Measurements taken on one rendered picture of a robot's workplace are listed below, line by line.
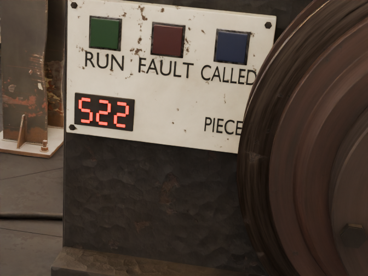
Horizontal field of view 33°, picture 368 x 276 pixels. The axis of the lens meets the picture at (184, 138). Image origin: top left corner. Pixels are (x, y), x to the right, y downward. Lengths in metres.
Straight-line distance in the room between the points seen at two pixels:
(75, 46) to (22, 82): 2.74
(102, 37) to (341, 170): 0.36
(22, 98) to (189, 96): 2.82
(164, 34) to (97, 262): 0.34
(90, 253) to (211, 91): 0.31
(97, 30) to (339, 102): 0.33
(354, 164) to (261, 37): 0.25
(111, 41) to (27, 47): 2.71
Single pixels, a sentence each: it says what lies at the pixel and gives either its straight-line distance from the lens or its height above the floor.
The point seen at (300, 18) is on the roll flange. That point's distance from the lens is 0.70.
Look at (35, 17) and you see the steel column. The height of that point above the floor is 0.75.
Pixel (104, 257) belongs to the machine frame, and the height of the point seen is 0.87.
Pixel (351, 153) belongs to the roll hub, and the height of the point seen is 1.16.
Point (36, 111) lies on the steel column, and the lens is 3.57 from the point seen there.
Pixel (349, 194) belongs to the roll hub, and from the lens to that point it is 0.60.
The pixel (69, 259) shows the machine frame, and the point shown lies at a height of 0.87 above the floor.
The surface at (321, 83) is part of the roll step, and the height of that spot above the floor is 1.20.
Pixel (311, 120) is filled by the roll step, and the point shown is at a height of 1.17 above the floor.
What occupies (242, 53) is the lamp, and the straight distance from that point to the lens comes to 0.77.
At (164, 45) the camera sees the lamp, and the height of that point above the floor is 1.19.
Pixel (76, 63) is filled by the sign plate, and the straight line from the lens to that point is 0.82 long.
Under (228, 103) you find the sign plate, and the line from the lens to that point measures 0.79.
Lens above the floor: 1.36
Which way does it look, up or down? 20 degrees down
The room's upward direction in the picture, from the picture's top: 5 degrees clockwise
